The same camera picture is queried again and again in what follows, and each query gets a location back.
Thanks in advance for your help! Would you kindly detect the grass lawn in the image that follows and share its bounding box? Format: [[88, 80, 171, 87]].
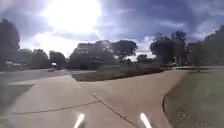
[[162, 69, 224, 128]]

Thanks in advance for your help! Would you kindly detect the grey asphalt road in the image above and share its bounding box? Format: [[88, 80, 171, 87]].
[[0, 68, 98, 85]]

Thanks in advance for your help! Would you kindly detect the dark grass strip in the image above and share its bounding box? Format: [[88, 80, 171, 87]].
[[0, 83, 34, 116]]

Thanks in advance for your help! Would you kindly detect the robot's own part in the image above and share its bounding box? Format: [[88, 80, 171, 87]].
[[73, 113, 86, 128], [139, 112, 153, 128]]

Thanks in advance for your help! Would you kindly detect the vehicle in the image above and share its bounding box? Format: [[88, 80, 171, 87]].
[[50, 61, 58, 69]]

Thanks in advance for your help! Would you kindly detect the grass patch with low bushes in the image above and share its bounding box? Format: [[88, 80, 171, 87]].
[[71, 63, 168, 83]]

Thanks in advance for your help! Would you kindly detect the pale concrete pavement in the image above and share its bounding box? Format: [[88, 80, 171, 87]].
[[0, 68, 192, 128]]

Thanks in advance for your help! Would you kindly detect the row of trees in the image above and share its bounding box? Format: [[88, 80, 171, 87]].
[[0, 18, 224, 70]]

